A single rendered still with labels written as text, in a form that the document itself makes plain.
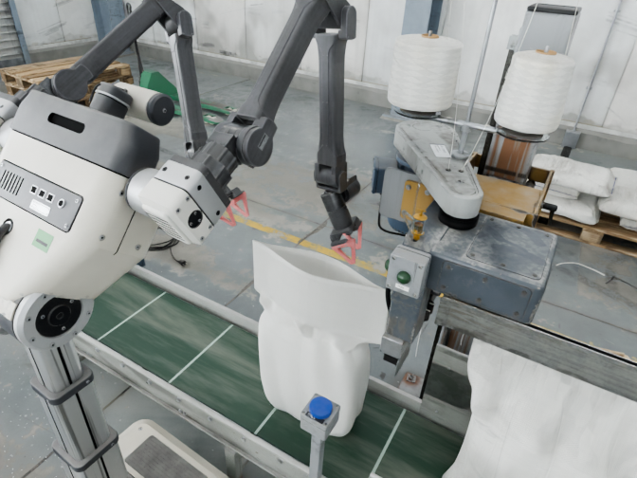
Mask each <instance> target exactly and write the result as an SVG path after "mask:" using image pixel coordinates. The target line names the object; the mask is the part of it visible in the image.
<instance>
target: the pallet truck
mask: <svg viewBox="0 0 637 478"><path fill-rule="evenodd" d="M126 8H127V15H129V14H130V13H131V12H132V6H131V4H130V3H128V2H127V3H126ZM129 11H130V12H129ZM134 44H135V49H136V56H137V62H138V70H139V75H140V76H139V77H138V79H139V87H142V88H146V89H150V90H153V91H156V92H159V93H163V94H166V95H168V96H170V97H171V98H172V99H173V100H174V101H179V96H178V93H177V89H176V87H175V86H174V85H173V84H172V83H170V82H169V81H168V80H167V79H166V78H165V77H164V76H163V75H161V74H160V73H159V72H158V71H154V70H151V69H147V70H144V69H143V66H142V63H141V60H140V56H139V51H138V46H137V41H135V42H134ZM200 101H201V107H202V108H207V109H210V110H214V111H217V112H221V113H225V114H226V115H227V116H228V115H229V114H230V112H231V111H232V112H238V110H239V109H238V108H236V107H233V106H230V105H226V104H222V103H219V102H215V101H207V100H203V99H200ZM174 108H175V110H174V113H175V114H177V115H181V116H182V113H181V107H180V105H177V104H175V105H174ZM202 113H203V119H204V122H205V123H210V124H211V125H213V124H219V123H220V122H222V121H224V120H223V119H222V118H220V117H218V116H215V115H213V114H211V113H207V112H203V111H202Z"/></svg>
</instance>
